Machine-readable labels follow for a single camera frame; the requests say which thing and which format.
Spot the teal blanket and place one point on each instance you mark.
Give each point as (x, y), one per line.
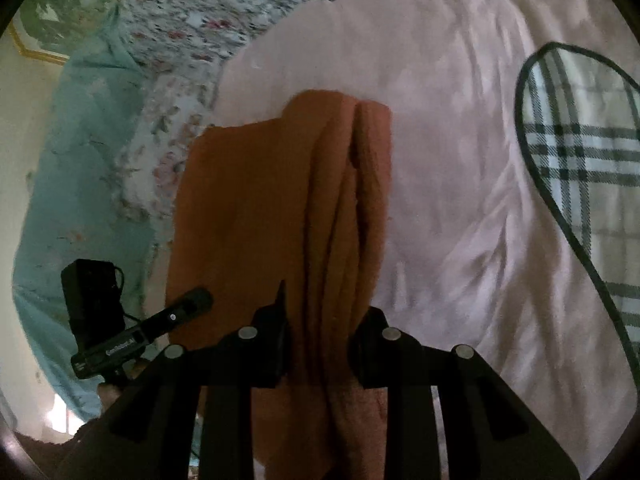
(75, 160)

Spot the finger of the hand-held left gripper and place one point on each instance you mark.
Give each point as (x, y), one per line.
(185, 307)

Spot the framed wall picture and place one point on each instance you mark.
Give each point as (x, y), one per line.
(60, 0)

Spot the person's left hand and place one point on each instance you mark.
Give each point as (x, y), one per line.
(109, 396)

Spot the orange knit sweater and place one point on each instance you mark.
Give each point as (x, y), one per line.
(240, 210)

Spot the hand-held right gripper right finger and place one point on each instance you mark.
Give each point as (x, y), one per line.
(370, 350)

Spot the pink printed bedsheet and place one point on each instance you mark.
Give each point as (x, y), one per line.
(450, 160)

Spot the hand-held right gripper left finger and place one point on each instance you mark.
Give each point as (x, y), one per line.
(270, 340)

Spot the floral quilt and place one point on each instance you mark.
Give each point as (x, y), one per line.
(200, 10)

